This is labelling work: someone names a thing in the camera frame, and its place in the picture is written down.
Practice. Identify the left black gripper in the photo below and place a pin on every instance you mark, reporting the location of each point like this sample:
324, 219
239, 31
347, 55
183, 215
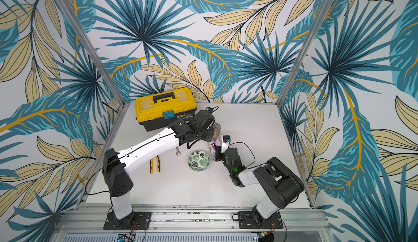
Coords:
209, 136

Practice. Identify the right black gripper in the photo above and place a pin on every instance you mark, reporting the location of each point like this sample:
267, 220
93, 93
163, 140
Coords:
220, 150

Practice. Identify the purple oats bag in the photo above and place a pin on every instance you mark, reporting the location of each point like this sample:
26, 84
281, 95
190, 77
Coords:
216, 143

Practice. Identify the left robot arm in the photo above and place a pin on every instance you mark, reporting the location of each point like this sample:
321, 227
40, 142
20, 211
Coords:
118, 165

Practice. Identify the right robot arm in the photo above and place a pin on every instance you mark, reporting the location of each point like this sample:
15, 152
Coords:
281, 185

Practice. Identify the green leaf pattern bowl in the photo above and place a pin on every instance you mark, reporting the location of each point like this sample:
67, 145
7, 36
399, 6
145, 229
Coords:
198, 160

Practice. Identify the yellow black toolbox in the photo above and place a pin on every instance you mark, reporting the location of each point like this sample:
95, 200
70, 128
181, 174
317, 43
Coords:
159, 110

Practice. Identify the yellow black pliers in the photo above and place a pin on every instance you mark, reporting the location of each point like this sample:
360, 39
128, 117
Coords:
155, 165

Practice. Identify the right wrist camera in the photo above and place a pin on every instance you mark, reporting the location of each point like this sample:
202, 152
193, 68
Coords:
225, 143

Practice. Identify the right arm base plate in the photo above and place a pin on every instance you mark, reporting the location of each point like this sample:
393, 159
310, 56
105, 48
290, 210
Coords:
251, 220

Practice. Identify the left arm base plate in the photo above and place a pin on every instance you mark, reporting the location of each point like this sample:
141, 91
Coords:
134, 221

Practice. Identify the aluminium mounting rail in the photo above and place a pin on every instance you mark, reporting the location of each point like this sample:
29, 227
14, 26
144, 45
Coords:
90, 222

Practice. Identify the right aluminium frame post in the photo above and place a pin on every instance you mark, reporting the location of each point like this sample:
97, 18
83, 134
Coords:
314, 29

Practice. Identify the aluminium frame post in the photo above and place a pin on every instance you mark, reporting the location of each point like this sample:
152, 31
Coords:
314, 29
64, 5

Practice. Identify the left aluminium frame post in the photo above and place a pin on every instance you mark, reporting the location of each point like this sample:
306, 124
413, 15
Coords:
64, 5

